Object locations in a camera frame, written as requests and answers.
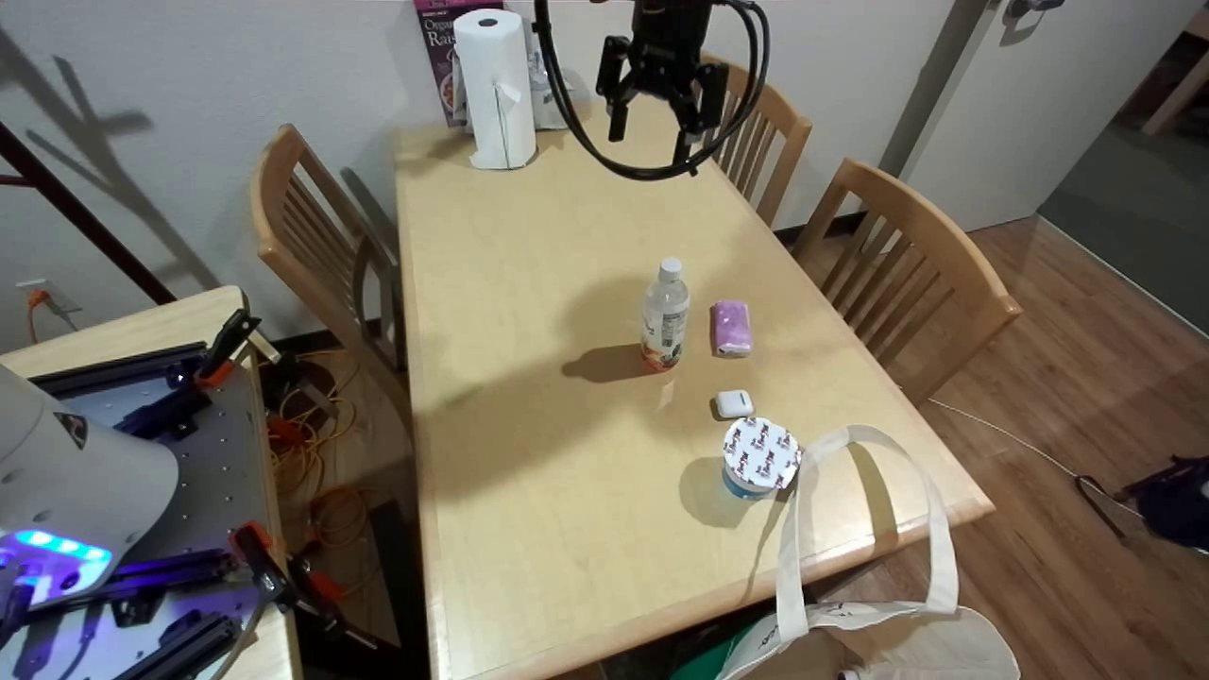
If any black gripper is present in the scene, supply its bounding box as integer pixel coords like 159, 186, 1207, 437
595, 0, 735, 173

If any clear plastic bottle white cap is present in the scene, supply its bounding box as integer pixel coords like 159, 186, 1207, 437
640, 252, 694, 375

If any wooden slat-back chair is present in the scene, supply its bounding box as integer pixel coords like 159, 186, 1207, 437
789, 153, 1027, 408
245, 122, 412, 428
704, 58, 815, 231

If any white paper towel roll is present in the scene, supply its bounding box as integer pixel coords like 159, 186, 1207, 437
450, 5, 543, 173

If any purple printed box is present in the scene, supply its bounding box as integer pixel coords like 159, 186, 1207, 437
412, 0, 471, 128

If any purple marker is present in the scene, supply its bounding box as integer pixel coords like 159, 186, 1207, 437
708, 297, 757, 359

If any white earbuds case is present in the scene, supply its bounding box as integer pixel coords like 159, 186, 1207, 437
709, 386, 759, 422

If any white door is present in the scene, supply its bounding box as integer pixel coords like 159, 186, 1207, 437
900, 0, 1207, 236

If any cup with printed lid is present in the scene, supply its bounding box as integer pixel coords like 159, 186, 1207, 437
720, 411, 804, 502

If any green and black box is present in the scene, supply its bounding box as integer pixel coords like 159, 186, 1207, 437
677, 615, 759, 680

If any wooden side table with breadboard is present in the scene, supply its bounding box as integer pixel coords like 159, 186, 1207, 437
0, 282, 305, 680

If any dark blue bar clamp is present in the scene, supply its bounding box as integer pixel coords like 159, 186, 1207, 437
32, 340, 218, 447

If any black tripod leg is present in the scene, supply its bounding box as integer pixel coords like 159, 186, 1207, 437
0, 122, 178, 309

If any beige canvas tote bag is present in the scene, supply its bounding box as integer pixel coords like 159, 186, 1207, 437
714, 422, 1027, 680

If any black bag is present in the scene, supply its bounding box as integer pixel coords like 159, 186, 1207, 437
1115, 450, 1209, 560

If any black bar clamp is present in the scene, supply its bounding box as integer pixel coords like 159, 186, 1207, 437
71, 545, 276, 680

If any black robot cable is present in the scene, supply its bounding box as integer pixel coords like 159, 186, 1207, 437
529, 0, 774, 180

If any metal door handle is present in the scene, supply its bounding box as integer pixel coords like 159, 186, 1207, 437
999, 0, 1073, 50

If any black clamp with orange handle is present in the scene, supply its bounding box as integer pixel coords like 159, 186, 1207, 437
231, 522, 382, 656
186, 306, 288, 391

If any orange cable bundle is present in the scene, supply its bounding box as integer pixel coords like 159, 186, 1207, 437
264, 375, 374, 506

